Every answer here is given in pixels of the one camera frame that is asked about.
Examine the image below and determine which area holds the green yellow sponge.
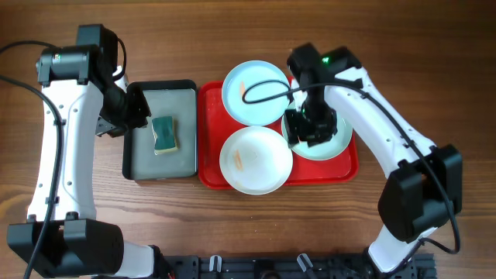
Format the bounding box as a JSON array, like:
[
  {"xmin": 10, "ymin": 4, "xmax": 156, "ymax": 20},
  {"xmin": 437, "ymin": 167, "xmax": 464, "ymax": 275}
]
[{"xmin": 152, "ymin": 116, "xmax": 178, "ymax": 155}]

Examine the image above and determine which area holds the white plate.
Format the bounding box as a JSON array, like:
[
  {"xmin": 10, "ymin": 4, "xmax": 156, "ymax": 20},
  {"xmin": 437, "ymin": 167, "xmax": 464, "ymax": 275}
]
[{"xmin": 219, "ymin": 126, "xmax": 293, "ymax": 195}]

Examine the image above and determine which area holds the light blue plate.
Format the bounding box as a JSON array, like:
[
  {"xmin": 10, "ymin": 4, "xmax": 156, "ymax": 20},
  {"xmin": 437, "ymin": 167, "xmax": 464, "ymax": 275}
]
[{"xmin": 221, "ymin": 60, "xmax": 290, "ymax": 126}]

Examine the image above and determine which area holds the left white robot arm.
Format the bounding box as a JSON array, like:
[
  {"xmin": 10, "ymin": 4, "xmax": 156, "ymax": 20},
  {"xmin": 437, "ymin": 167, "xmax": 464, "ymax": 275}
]
[{"xmin": 7, "ymin": 24, "xmax": 175, "ymax": 278}]

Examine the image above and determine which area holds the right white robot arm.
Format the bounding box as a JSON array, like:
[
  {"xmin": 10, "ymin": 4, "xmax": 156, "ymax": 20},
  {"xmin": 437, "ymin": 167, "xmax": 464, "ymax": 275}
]
[{"xmin": 283, "ymin": 43, "xmax": 463, "ymax": 278}]

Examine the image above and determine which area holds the dark grey metal tray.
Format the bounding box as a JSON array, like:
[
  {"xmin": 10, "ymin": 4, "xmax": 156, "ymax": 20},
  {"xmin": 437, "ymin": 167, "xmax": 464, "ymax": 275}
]
[{"xmin": 122, "ymin": 80, "xmax": 198, "ymax": 181}]

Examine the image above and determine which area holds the light green plate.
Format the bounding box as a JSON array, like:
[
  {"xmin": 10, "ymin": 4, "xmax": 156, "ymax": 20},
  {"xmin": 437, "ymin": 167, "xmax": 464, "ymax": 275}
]
[{"xmin": 291, "ymin": 115, "xmax": 353, "ymax": 160}]

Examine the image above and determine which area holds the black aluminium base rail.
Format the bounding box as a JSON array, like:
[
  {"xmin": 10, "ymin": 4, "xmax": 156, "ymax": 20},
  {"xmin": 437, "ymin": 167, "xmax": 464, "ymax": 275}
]
[{"xmin": 162, "ymin": 252, "xmax": 439, "ymax": 279}]

